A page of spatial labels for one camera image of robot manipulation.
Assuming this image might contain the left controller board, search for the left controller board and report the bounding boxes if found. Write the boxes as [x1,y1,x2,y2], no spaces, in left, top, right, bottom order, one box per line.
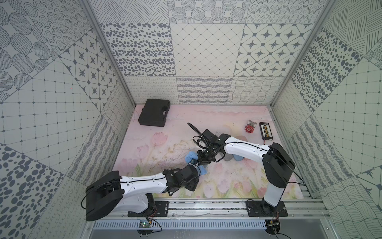
[137,221,152,236]

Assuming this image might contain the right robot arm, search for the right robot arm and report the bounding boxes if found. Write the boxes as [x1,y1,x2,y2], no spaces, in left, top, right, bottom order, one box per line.
[192,127,295,208]

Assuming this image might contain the black plastic tool case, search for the black plastic tool case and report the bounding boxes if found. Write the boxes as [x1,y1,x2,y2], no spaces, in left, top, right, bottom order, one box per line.
[138,99,171,127]

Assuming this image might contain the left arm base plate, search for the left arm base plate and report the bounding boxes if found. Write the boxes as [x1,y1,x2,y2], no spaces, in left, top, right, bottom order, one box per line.
[127,201,169,218]

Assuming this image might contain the pink eyeglass case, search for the pink eyeglass case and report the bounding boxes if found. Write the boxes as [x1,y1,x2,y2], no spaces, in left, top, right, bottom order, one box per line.
[236,135,248,141]

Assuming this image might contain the controller board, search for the controller board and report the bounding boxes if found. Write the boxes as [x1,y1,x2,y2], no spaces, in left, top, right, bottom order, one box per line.
[265,220,281,235]
[137,221,152,236]

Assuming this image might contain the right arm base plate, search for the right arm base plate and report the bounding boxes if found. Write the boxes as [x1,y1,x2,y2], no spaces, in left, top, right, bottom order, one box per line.
[245,199,288,218]

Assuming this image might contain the blue eyeglass case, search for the blue eyeglass case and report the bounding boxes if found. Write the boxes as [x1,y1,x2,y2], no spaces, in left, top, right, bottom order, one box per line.
[233,154,244,161]

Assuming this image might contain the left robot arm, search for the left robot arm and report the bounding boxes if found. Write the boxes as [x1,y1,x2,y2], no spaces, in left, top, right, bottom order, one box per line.
[81,164,202,222]

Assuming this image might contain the red and black clip cables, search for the red and black clip cables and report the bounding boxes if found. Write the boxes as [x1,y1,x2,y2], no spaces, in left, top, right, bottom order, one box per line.
[244,119,258,134]

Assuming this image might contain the black box with figures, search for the black box with figures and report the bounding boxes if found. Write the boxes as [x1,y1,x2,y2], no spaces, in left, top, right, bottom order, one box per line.
[259,122,274,140]

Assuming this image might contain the white vent grille strip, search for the white vent grille strip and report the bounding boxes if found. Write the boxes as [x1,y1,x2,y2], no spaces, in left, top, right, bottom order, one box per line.
[94,219,266,230]

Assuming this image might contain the right controller board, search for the right controller board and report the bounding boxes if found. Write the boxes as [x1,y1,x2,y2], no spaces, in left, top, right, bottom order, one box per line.
[265,220,281,235]

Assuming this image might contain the aluminium rail frame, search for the aluminium rail frame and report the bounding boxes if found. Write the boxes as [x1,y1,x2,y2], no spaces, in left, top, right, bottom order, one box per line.
[85,198,332,220]

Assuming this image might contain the blue microfiber cloth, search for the blue microfiber cloth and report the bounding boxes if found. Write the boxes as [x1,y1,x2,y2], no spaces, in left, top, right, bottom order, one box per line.
[185,151,207,176]

